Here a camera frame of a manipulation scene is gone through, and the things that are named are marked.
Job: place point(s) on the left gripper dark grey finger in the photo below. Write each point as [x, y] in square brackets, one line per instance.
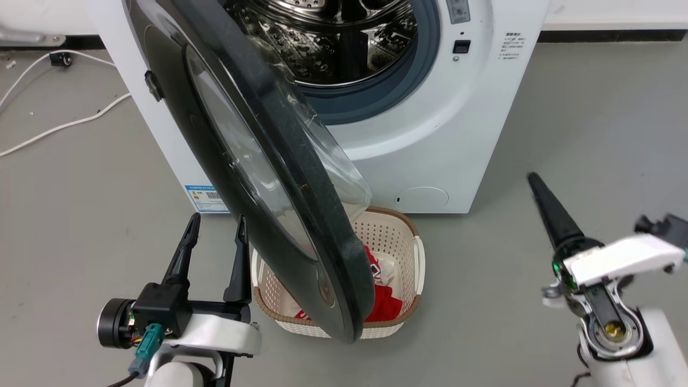
[239, 274]
[181, 258]

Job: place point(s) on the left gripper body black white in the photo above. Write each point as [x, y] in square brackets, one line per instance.
[161, 309]

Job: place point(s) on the right gripper body white green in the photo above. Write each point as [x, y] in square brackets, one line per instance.
[618, 258]

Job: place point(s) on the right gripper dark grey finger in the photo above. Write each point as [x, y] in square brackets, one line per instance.
[553, 215]

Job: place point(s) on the black round washing machine door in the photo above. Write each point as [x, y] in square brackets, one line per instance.
[322, 215]

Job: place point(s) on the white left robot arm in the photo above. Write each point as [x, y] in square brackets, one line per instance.
[177, 376]

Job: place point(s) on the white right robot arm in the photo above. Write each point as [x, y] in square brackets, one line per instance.
[658, 349]

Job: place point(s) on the white front-load washing machine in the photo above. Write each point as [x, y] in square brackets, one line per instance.
[430, 150]

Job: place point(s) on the black door latch socket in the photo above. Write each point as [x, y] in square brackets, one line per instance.
[461, 47]

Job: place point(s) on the grey-blue rubber door gasket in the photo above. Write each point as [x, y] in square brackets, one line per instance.
[376, 102]

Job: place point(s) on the steel washing machine drum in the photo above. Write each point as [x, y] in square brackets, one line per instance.
[322, 48]

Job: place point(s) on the blue energy label sticker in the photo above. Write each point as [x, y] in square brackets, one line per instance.
[207, 200]

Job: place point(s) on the round white filter cover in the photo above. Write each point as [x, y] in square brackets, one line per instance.
[422, 198]

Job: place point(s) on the white cloth with red print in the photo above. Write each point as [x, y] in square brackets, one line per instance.
[384, 271]

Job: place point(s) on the red garment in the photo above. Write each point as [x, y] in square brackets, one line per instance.
[384, 307]

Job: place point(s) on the cream perforated plastic laundry basket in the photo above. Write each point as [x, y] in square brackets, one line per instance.
[392, 231]

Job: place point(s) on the grey washer control panel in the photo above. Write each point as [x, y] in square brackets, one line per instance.
[458, 11]

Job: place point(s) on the grey metal bracket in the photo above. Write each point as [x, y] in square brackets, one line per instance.
[27, 37]

